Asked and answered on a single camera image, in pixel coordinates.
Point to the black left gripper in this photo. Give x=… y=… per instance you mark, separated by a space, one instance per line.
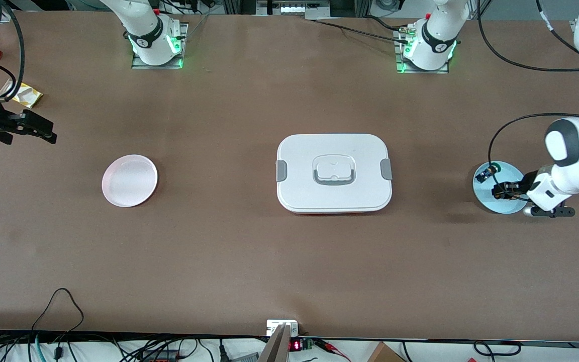
x=512 y=189

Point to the light blue plate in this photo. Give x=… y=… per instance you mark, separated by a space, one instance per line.
x=483 y=195

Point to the yellow and white carton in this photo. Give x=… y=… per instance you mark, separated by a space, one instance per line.
x=30 y=95

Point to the pink plate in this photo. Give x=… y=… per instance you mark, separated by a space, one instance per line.
x=129 y=181

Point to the brown cardboard box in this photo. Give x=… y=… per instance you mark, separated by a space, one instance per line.
x=384 y=354

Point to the white lidded container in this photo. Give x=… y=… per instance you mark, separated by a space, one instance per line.
x=299 y=193

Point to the red clip leads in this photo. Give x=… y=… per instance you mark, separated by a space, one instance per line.
x=332 y=347

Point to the red digit display module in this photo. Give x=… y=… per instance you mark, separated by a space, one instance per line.
x=297 y=345

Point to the small white box device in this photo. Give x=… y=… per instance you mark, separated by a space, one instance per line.
x=275 y=324

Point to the grey wooden bar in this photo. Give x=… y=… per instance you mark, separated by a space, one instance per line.
x=275 y=347

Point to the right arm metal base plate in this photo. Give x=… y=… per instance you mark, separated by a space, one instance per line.
x=136 y=64

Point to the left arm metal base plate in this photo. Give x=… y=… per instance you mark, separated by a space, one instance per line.
x=401 y=69

